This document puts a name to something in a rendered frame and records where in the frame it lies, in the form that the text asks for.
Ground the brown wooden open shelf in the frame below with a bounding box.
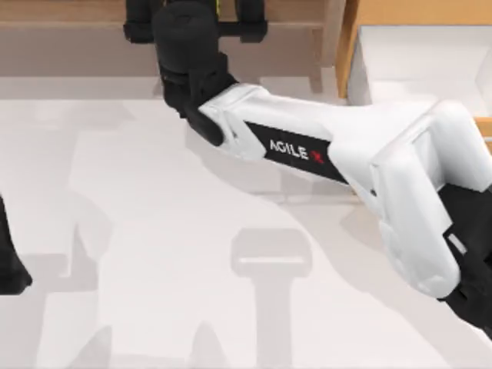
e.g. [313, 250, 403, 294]
[0, 0, 336, 94]

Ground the orange wooden cupboard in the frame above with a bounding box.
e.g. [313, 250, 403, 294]
[335, 0, 492, 105]

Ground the grey drawer inside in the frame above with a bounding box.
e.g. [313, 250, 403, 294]
[347, 24, 492, 107]

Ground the pale wooden drawer front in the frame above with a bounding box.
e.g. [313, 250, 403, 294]
[474, 116, 492, 155]

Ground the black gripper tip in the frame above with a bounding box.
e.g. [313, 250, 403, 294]
[0, 194, 33, 298]

